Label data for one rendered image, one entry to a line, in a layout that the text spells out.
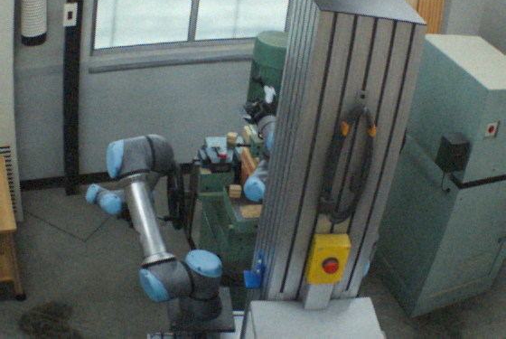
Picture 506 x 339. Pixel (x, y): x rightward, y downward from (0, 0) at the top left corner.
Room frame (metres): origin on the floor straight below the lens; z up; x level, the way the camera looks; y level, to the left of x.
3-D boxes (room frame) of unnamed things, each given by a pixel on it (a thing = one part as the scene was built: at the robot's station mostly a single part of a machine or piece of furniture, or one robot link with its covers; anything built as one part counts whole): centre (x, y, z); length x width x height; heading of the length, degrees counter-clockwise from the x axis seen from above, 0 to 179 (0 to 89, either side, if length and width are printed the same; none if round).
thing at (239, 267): (2.11, 0.01, 0.58); 0.12 x 0.08 x 0.08; 110
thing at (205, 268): (1.64, 0.11, 0.98); 0.13 x 0.12 x 0.14; 124
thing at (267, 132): (1.97, -0.07, 1.32); 0.11 x 0.08 x 0.09; 20
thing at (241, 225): (2.36, 0.06, 0.87); 0.61 x 0.30 x 0.06; 20
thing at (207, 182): (2.33, 0.14, 0.92); 0.15 x 0.13 x 0.09; 20
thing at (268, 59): (2.40, -0.04, 1.35); 0.18 x 0.18 x 0.31
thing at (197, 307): (1.64, 0.10, 0.87); 0.15 x 0.15 x 0.10
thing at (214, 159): (2.33, 0.14, 0.99); 0.13 x 0.11 x 0.06; 20
